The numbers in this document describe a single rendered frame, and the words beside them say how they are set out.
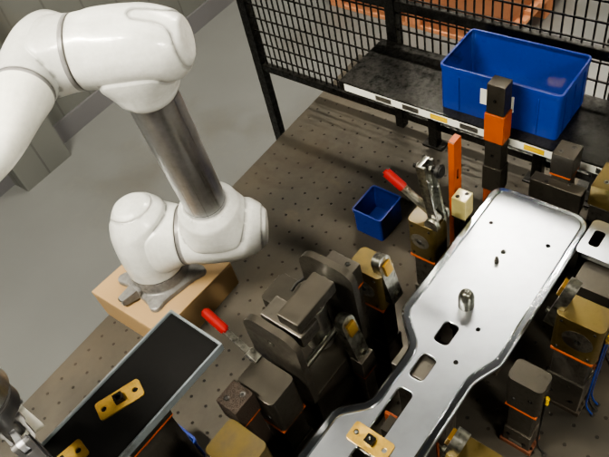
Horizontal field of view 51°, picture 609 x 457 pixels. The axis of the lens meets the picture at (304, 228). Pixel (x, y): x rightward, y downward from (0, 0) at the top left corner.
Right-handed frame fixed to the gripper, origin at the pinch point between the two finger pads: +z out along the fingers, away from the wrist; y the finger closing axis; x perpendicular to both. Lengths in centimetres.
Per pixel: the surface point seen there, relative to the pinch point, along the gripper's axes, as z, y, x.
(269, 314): 4.2, 5.1, 41.8
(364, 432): 20, 27, 41
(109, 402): 3.7, -3.3, 11.4
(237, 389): 10.0, 8.6, 29.0
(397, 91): 17, -29, 115
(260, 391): 12.0, 11.0, 31.9
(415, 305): 20, 17, 67
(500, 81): 0, 3, 114
